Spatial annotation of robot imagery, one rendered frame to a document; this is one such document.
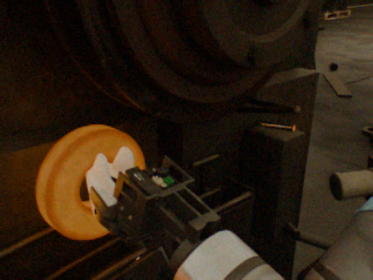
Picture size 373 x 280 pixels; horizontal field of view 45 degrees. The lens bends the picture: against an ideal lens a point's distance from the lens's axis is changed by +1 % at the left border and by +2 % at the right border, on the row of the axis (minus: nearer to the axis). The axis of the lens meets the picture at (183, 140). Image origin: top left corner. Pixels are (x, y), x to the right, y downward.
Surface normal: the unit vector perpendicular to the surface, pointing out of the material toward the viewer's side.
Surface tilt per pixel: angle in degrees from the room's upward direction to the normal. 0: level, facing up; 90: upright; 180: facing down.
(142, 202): 90
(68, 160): 89
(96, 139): 89
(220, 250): 20
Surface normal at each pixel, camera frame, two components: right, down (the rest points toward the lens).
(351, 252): -0.62, -0.49
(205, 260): -0.27, -0.51
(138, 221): -0.72, 0.23
